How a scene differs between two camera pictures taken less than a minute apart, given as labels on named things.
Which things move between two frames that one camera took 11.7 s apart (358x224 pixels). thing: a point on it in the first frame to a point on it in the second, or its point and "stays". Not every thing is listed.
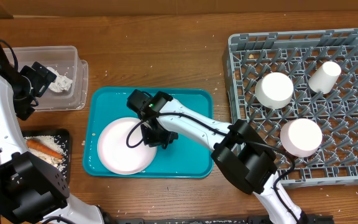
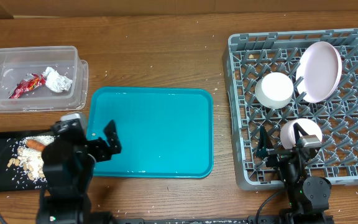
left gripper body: [32, 82] to [95, 149]
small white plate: [301, 137] stays
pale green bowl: [274, 90] stays
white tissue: [61, 83] stays
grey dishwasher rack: [311, 96] stays
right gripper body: [158, 135] to [278, 157]
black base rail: [328, 219] stays
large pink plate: [114, 152] to [318, 71]
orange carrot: [39, 146] stays
